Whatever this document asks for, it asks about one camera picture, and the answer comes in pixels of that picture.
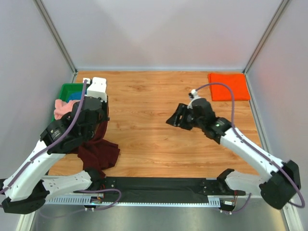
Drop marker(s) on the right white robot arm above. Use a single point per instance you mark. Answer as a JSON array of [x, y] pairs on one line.
[[223, 133]]

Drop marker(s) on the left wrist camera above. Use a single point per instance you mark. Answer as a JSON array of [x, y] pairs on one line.
[[96, 88]]

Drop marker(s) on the black base mat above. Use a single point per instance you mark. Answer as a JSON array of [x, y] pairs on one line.
[[165, 190]]

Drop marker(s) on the aluminium rail frame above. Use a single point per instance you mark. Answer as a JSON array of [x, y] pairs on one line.
[[277, 186]]

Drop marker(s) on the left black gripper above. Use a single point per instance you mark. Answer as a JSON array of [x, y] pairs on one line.
[[102, 111]]

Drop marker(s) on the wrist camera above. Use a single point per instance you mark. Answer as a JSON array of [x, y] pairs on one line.
[[193, 95], [96, 88]]

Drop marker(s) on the folded orange t shirt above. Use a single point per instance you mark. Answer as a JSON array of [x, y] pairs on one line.
[[236, 82]]

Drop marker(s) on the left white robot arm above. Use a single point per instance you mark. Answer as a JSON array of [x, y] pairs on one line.
[[25, 191]]

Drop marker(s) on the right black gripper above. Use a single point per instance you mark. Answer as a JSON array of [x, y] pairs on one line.
[[184, 115]]

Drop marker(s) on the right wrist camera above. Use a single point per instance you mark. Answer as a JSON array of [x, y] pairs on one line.
[[193, 95]]

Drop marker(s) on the pink t shirt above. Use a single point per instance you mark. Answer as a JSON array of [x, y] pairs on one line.
[[62, 108]]

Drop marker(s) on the blue t shirt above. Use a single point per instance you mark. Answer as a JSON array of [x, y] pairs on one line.
[[74, 96]]

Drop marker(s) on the green plastic bin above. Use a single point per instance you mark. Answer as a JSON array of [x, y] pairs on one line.
[[67, 89]]

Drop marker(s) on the maroon t shirt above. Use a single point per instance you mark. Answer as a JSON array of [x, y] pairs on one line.
[[98, 153]]

